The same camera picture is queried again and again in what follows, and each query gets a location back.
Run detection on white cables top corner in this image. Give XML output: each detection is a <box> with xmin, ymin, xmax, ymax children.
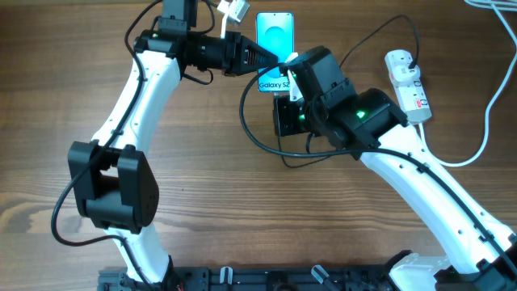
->
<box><xmin>463</xmin><ymin>0</ymin><xmax>517</xmax><ymax>12</ymax></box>

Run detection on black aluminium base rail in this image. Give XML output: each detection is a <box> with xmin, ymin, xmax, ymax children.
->
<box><xmin>97</xmin><ymin>265</ymin><xmax>397</xmax><ymax>291</ymax></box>

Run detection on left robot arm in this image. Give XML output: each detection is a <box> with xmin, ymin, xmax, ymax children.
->
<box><xmin>66</xmin><ymin>1</ymin><xmax>277</xmax><ymax>290</ymax></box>

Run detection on teal screen smartphone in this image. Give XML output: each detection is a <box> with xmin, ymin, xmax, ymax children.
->
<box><xmin>255</xmin><ymin>11</ymin><xmax>294</xmax><ymax>93</ymax></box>

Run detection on white power strip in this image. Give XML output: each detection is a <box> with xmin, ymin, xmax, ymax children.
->
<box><xmin>385</xmin><ymin>49</ymin><xmax>432</xmax><ymax>124</ymax></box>

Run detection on white charger adapter plug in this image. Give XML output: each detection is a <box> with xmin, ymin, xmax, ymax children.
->
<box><xmin>389</xmin><ymin>65</ymin><xmax>421</xmax><ymax>87</ymax></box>

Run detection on white power strip cord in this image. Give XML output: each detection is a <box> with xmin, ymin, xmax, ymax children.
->
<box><xmin>418</xmin><ymin>3</ymin><xmax>517</xmax><ymax>168</ymax></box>

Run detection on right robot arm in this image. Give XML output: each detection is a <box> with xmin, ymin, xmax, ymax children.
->
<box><xmin>275</xmin><ymin>46</ymin><xmax>516</xmax><ymax>290</ymax></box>

